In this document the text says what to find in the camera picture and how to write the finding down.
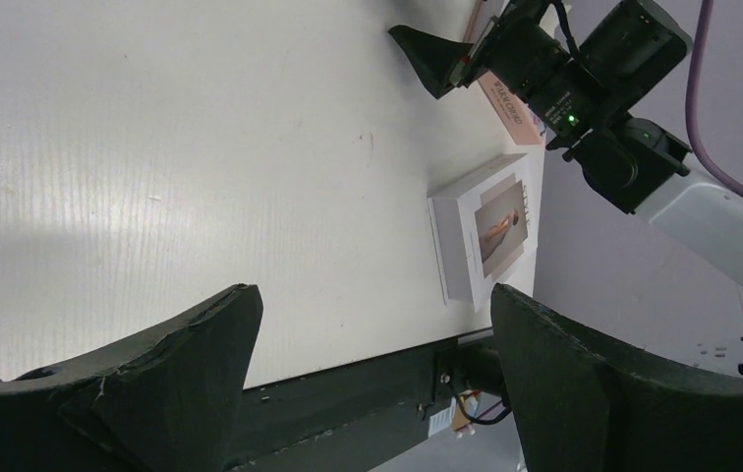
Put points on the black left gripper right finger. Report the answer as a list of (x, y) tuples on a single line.
[(585, 401)]

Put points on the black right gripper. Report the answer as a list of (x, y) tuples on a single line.
[(528, 47)]

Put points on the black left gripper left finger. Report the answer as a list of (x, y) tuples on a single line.
[(162, 399)]

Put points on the white Style magazine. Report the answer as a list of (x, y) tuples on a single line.
[(484, 224)]

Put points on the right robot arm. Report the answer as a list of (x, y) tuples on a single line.
[(634, 163)]

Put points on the pink floral Designer Fate book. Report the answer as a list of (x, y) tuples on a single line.
[(522, 125)]

